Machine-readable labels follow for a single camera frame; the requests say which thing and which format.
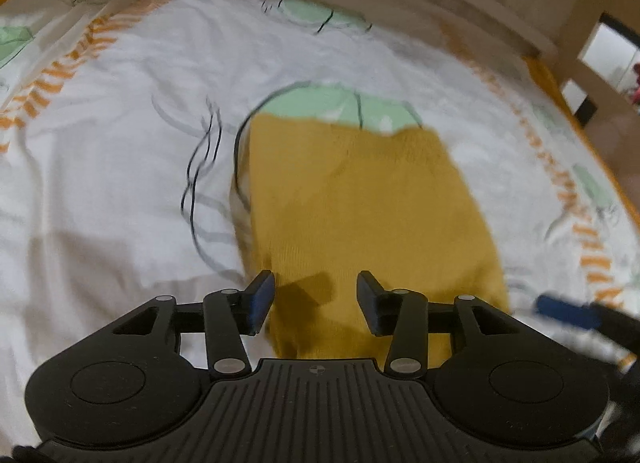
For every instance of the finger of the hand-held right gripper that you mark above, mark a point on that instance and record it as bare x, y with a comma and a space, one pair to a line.
565, 312

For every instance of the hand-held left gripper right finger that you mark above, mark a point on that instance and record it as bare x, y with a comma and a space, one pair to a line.
366, 300

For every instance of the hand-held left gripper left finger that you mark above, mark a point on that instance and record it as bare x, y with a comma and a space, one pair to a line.
262, 302

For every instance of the mustard yellow small garment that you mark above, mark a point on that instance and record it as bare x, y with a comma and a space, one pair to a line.
360, 203

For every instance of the white printed bed blanket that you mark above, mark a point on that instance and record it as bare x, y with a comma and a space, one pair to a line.
125, 143

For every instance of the orange bed sheet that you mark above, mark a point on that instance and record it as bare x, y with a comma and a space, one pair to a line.
547, 78

